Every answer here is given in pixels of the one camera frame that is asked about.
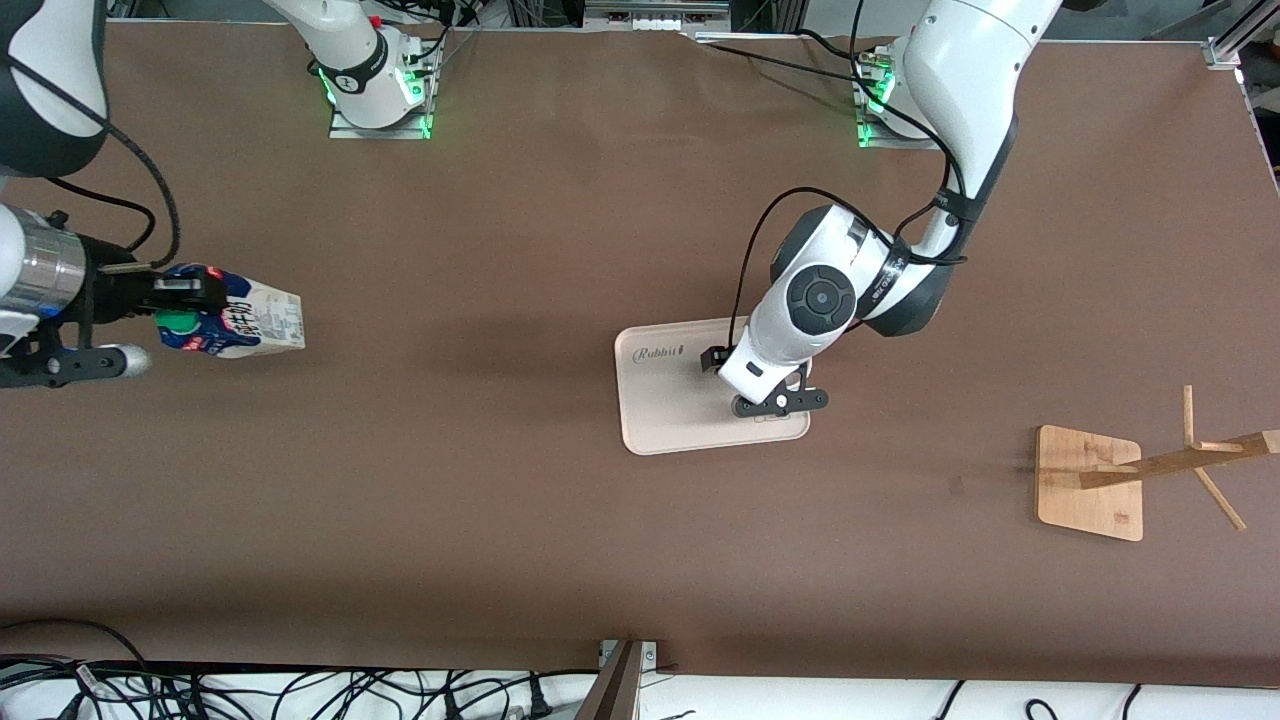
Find grey metal rail device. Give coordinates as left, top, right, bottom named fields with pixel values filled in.
left=585, top=0, right=732, bottom=37

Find blue white milk carton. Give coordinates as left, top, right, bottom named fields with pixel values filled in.
left=155, top=264, right=307, bottom=360

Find wooden cup rack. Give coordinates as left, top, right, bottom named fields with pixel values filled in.
left=1035, top=385, right=1280, bottom=543

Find beige rabbit print tray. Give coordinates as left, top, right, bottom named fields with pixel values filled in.
left=613, top=316, right=812, bottom=457

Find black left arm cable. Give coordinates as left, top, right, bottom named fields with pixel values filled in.
left=728, top=0, right=973, bottom=351

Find tangled black floor cables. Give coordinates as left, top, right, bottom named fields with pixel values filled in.
left=150, top=668, right=601, bottom=720

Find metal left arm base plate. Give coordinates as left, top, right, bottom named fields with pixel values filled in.
left=855, top=50, right=951, bottom=151

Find black looped floor cable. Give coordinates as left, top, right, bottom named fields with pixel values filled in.
left=0, top=617, right=153, bottom=720

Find grey metal camera post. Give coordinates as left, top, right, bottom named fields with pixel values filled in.
left=575, top=640, right=659, bottom=720

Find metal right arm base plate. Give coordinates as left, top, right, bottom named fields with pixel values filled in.
left=328, top=40, right=434, bottom=141

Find black table power cable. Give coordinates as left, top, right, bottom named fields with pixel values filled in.
left=697, top=42, right=886, bottom=89
left=795, top=28, right=883, bottom=63

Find aluminium frame profile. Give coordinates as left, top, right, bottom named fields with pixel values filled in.
left=1204, top=0, right=1280, bottom=71

